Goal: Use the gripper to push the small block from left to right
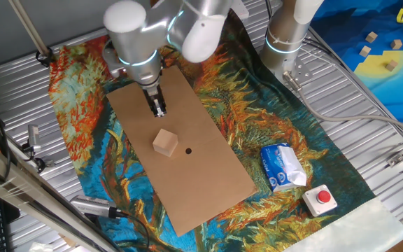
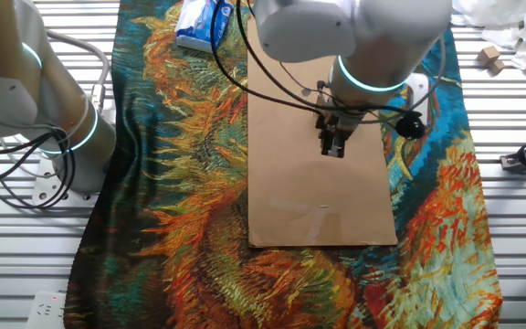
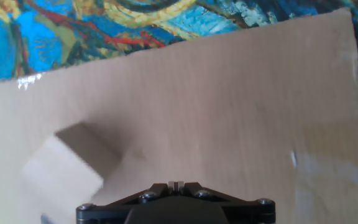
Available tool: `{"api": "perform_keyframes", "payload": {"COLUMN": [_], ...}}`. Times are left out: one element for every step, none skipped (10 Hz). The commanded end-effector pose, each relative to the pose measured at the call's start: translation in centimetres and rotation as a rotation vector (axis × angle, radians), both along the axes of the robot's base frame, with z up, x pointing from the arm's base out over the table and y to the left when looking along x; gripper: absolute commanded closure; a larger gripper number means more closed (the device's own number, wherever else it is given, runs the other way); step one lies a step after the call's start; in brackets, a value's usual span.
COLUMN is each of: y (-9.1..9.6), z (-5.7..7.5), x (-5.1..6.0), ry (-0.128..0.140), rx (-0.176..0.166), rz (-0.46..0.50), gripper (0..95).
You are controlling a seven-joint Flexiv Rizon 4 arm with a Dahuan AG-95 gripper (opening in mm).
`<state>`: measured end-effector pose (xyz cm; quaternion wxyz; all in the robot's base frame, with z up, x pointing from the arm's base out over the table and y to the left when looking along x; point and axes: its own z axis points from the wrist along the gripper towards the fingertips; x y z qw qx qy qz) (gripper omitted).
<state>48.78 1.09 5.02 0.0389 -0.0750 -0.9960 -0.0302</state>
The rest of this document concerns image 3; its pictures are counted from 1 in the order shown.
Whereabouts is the sunflower painting print cloth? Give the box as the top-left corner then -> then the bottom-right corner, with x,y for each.
0,0 -> 358,187

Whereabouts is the light wooden block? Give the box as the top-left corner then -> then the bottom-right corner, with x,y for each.
22,122 -> 122,224

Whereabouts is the brown cardboard sheet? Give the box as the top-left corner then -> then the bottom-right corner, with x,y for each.
0,7 -> 358,224

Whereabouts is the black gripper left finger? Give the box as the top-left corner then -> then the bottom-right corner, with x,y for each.
76,182 -> 177,224

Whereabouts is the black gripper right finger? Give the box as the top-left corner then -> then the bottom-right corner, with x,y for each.
177,182 -> 276,224

